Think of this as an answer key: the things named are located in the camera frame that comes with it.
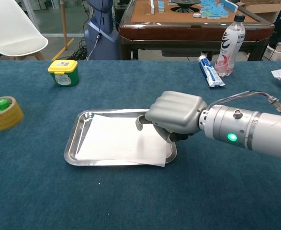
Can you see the blue mahjong tile stack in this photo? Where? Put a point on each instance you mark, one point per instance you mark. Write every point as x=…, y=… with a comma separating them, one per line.
x=161, y=6

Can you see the yellow tape roll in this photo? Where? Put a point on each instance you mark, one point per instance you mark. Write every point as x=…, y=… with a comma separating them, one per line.
x=8, y=119

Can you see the green jar yellow lid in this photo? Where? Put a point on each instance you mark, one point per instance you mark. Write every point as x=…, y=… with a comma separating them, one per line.
x=63, y=76

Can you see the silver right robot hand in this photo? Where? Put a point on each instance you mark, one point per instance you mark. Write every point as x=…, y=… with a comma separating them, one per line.
x=178, y=112

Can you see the black mahjong table dial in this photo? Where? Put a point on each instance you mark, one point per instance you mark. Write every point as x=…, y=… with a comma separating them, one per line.
x=184, y=7

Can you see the white printed box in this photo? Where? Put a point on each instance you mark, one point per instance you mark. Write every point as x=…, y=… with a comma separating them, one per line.
x=279, y=54

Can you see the white shell chair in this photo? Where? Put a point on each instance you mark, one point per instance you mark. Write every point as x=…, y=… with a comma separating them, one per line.
x=11, y=31

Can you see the single white mahjong tile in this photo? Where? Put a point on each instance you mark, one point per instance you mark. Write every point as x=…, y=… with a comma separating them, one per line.
x=197, y=15

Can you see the white upright mahjong tile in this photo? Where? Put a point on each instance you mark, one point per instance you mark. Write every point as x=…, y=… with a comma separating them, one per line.
x=152, y=6

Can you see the blue mahjong tile pile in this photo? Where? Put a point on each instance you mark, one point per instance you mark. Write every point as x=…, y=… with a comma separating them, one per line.
x=214, y=10

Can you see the brown mahjong table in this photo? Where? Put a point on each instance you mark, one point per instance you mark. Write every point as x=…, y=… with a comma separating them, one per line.
x=178, y=31

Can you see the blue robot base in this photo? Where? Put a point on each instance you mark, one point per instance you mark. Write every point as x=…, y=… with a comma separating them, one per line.
x=104, y=45

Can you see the blue white toothpaste tube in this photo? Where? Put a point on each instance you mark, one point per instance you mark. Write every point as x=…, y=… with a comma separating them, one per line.
x=210, y=73

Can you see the dark teal carpeted table surface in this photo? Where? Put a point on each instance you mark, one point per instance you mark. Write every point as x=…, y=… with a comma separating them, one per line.
x=130, y=203

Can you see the white paper sheet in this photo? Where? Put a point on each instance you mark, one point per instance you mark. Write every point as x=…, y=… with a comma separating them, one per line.
x=116, y=141

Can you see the cardboard box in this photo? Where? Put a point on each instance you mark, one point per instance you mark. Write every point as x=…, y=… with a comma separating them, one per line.
x=262, y=8

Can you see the clear pink drink bottle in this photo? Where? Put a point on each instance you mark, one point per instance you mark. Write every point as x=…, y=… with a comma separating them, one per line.
x=228, y=48

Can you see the wooden pole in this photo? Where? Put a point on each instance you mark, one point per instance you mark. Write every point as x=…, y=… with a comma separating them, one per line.
x=64, y=24

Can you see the stainless steel tray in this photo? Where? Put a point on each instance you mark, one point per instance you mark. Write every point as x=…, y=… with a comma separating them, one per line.
x=82, y=119

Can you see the long mahjong tile row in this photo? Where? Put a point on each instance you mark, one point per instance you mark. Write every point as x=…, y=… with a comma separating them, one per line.
x=230, y=6

